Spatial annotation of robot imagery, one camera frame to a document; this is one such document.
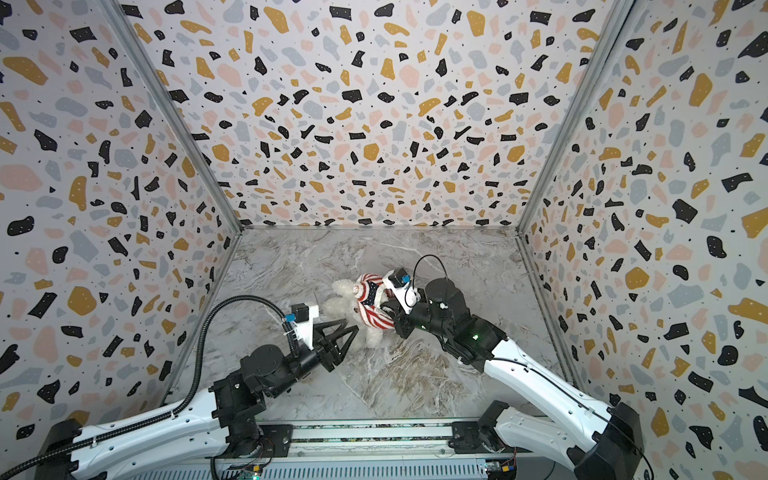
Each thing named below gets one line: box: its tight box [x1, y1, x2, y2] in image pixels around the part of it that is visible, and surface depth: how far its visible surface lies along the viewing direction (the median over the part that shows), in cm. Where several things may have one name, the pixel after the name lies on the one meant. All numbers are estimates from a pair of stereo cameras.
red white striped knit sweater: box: [353, 273, 395, 329], surface depth 69 cm
